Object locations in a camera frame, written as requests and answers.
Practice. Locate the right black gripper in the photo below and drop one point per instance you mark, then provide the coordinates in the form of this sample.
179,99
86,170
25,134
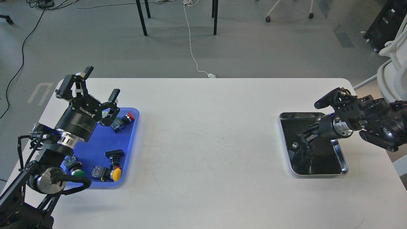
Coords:
330,127

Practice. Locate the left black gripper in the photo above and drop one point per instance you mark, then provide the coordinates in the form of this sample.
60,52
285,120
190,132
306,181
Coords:
83,113

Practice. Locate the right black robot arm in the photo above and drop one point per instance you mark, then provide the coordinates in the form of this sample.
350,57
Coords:
381,123

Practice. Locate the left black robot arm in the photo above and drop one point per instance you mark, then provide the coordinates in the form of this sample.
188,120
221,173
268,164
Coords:
30,199

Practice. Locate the silver metal tray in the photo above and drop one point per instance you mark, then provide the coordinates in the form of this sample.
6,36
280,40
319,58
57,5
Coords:
323,158

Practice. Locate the blue plastic tray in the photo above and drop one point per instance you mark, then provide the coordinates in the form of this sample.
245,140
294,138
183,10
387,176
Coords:
103,139

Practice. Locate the white office chair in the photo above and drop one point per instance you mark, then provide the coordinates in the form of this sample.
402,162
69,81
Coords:
392,76

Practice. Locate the black table leg left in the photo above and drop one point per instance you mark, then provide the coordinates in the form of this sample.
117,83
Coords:
141,16

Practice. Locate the black table leg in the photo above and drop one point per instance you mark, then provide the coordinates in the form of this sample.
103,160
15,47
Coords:
141,16
215,15

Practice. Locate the white chair base wheels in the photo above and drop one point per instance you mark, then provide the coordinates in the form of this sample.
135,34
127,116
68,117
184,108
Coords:
285,10

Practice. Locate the black equipment case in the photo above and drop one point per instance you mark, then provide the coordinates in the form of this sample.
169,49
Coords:
386,25

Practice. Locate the black table leg right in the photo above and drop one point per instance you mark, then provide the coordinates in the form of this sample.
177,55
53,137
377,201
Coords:
215,15

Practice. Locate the red push button switch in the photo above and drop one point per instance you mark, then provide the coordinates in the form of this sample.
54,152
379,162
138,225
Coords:
119,124

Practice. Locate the black push button switch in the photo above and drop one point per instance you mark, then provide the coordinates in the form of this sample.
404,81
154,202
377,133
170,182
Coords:
114,156

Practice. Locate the green push button switch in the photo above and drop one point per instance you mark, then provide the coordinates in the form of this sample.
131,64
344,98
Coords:
73,165

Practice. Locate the yellow push button switch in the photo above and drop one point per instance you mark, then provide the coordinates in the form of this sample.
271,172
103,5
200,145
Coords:
102,173

